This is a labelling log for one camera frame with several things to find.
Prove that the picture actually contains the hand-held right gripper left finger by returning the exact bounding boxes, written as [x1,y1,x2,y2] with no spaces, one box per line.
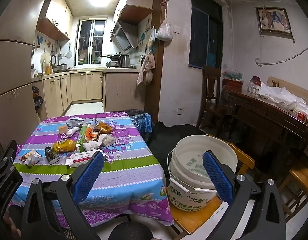
[21,151,105,240]

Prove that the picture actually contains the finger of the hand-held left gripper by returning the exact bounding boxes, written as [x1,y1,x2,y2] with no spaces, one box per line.
[0,140,18,175]

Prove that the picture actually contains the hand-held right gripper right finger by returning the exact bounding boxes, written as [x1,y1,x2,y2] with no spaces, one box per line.
[203,151,287,240]

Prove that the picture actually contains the white box red label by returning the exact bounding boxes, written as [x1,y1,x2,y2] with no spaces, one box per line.
[66,151,104,168]

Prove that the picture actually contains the red white wrapper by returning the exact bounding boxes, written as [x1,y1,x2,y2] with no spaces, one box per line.
[21,151,42,167]

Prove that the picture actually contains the white tissue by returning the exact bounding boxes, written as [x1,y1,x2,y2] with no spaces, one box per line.
[97,134,117,147]
[82,141,102,152]

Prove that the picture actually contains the yellow snack packet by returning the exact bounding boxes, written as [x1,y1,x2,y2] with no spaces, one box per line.
[52,139,77,153]

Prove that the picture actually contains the white plastic bucket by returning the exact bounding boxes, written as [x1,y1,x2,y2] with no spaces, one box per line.
[168,135,238,213]

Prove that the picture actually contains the long green carton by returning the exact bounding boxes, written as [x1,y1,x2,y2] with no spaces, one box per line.
[76,123,89,153]

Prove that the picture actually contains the orange white snack wrapper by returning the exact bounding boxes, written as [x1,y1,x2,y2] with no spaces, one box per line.
[85,125,102,142]

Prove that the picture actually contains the small black packet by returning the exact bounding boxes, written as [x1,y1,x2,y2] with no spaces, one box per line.
[44,146,60,165]

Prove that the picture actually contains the white face mask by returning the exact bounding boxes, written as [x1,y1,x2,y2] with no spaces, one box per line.
[61,127,80,140]

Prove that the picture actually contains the orange snack packet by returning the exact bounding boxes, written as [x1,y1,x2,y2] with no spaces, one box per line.
[95,122,114,134]

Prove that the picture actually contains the grey cloth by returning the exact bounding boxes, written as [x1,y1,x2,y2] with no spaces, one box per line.
[66,117,84,128]

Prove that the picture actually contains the blue trash bag bin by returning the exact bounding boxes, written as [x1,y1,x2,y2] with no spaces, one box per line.
[122,109,153,140]

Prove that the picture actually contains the table with striped floral cloth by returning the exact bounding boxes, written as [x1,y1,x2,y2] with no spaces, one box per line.
[9,112,174,229]

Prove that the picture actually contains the small yellow wooden chair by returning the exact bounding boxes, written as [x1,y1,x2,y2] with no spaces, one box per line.
[166,134,256,233]

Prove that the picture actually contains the black plastic bags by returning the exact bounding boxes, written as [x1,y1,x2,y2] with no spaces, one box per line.
[32,85,44,113]

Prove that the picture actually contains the person's leg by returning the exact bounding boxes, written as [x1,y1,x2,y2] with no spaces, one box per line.
[107,221,154,240]

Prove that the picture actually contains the dark wooden table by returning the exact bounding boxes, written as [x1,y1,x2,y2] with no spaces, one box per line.
[221,85,308,160]

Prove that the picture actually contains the wooden stool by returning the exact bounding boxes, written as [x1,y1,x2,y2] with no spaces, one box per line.
[279,160,308,223]

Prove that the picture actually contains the dark wooden chair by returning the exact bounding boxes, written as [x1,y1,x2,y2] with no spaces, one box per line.
[196,64,234,137]

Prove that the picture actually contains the beige refrigerator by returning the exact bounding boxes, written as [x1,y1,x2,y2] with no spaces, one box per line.
[0,0,50,153]

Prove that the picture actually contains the beige base cabinets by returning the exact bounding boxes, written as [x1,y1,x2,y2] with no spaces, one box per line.
[31,70,104,120]

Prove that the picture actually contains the beige counter cabinet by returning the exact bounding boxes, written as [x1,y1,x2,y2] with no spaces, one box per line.
[104,71,147,112]

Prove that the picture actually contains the red pot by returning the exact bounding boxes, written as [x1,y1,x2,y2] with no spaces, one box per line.
[223,70,244,92]

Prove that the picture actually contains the white plastic bags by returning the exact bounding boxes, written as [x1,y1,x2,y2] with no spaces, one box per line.
[258,82,308,120]

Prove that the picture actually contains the gas stove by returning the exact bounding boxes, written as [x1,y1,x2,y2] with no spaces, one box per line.
[105,61,130,68]

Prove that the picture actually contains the steel kettle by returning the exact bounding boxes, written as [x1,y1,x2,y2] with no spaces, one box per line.
[118,54,130,68]

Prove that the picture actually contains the round beige board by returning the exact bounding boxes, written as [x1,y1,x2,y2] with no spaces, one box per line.
[267,76,308,105]

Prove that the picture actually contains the hanging cloth bags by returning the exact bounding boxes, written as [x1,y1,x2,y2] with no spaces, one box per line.
[136,54,156,86]

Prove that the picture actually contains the black wok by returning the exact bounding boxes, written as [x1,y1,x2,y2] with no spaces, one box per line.
[100,52,123,62]

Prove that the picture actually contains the kitchen window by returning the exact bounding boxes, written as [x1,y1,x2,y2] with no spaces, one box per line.
[75,18,108,67]

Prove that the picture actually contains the steel range hood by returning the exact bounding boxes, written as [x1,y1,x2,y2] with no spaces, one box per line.
[110,21,139,52]

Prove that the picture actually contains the dark window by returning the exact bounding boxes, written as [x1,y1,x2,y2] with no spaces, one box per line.
[188,0,224,69]

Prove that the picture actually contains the small clear hanging bag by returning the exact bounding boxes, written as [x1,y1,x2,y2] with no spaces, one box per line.
[148,26,157,47]

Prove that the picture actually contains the white hanging plastic bag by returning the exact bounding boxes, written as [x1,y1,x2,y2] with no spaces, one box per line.
[156,9,174,41]

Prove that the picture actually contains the framed picture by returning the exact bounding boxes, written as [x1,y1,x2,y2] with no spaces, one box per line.
[255,6,293,34]

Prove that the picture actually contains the brown wooden door frame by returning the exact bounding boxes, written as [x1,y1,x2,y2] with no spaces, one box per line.
[144,0,169,123]

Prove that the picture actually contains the white wall cable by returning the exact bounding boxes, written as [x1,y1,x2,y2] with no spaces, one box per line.
[255,39,308,65]

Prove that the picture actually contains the beige wall cabinet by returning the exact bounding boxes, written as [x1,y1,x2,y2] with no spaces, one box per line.
[113,0,153,26]
[36,0,74,40]

